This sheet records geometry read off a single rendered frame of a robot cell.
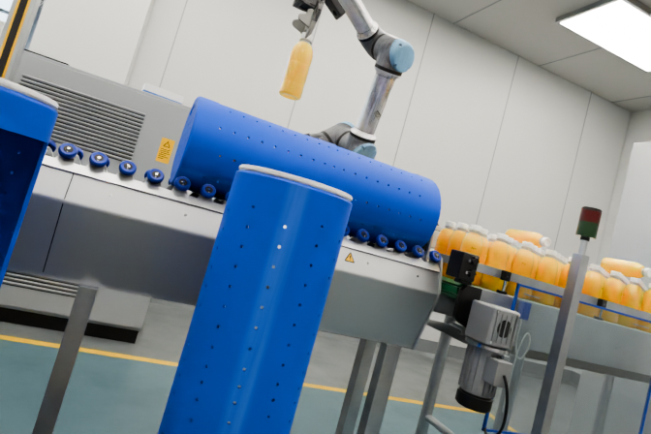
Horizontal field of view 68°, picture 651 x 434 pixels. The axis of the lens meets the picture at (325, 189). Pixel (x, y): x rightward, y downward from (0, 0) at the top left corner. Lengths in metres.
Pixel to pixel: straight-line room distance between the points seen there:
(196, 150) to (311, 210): 0.50
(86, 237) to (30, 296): 1.75
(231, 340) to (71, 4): 3.48
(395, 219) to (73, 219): 0.96
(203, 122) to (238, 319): 0.61
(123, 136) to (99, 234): 1.67
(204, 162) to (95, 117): 1.71
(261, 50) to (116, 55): 1.24
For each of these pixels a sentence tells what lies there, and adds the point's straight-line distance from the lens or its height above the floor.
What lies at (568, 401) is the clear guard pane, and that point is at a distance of 2.10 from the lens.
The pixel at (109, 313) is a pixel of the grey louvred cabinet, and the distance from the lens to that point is 3.13.
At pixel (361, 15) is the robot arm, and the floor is 1.78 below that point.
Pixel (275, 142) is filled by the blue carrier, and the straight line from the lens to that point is 1.47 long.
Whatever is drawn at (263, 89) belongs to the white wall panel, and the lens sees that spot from 4.50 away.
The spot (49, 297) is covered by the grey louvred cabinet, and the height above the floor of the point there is 0.18.
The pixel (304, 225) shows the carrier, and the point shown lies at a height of 0.94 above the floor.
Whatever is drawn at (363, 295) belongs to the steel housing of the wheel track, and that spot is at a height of 0.77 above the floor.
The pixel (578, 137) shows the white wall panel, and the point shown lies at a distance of 6.50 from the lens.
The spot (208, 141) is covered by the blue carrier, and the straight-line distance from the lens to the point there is 1.41.
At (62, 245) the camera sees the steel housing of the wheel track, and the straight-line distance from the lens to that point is 1.45.
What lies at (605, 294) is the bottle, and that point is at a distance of 2.36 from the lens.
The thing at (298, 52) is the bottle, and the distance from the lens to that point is 1.57.
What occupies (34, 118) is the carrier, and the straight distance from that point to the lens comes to 0.97.
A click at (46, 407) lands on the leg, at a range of 1.57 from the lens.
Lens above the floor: 0.94
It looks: 5 degrees up
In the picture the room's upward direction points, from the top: 16 degrees clockwise
